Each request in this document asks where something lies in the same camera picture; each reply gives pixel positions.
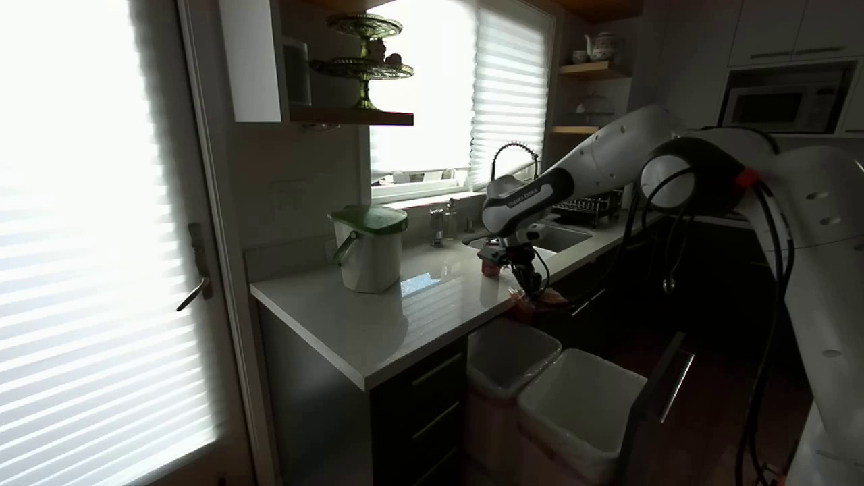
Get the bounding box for white sink basin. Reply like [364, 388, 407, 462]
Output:
[461, 219, 596, 257]

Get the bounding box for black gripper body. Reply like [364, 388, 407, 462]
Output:
[489, 234, 544, 273]

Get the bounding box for door with white blinds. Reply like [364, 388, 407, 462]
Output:
[0, 0, 254, 486]

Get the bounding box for chrome soap dispenser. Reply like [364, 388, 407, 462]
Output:
[428, 198, 461, 249]

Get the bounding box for tiered cake stand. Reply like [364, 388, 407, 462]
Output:
[307, 12, 415, 114]

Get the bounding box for white compost bin green lid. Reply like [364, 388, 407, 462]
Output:
[326, 202, 413, 294]

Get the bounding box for chrome gooseneck faucet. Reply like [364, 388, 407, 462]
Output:
[485, 141, 542, 198]

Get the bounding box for wooden corner shelf with teapot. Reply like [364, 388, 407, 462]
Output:
[557, 60, 617, 79]

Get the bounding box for wooden corner shelf with dishes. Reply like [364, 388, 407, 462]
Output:
[548, 121, 605, 138]

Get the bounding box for white waste bin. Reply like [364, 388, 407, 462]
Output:
[465, 318, 563, 476]
[515, 346, 650, 486]

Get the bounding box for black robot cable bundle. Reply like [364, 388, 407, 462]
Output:
[617, 133, 800, 486]

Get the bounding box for built-in microwave oven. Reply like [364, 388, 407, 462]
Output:
[716, 62, 859, 138]

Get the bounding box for dark counter base cabinet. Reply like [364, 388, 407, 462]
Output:
[254, 251, 631, 486]

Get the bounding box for dark pull-out drawer front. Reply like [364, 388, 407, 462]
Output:
[617, 332, 700, 486]

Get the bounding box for white upper cabinets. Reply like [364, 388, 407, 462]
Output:
[727, 0, 864, 70]

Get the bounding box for dark dish rack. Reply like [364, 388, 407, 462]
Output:
[550, 191, 627, 226]

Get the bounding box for bright kitchen window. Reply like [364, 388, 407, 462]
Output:
[368, 0, 557, 205]

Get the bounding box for metal door handle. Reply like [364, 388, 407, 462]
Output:
[176, 221, 218, 314]

